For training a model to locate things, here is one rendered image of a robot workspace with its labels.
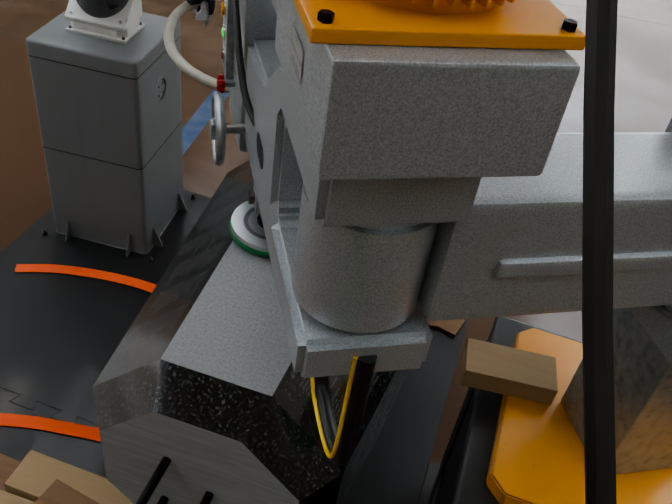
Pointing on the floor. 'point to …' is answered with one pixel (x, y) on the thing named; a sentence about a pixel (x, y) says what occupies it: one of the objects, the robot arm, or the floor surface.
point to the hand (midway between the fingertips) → (204, 17)
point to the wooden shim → (450, 326)
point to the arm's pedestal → (110, 132)
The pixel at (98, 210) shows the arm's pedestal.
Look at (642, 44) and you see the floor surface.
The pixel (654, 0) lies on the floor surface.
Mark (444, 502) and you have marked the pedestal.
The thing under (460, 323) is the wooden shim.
